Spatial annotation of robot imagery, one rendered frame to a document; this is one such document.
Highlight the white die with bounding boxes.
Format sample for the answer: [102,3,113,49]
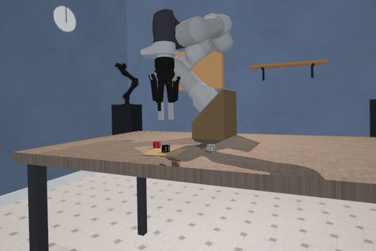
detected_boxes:
[207,144,215,151]

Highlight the tan square mat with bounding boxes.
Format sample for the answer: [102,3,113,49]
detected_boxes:
[141,148,187,157]

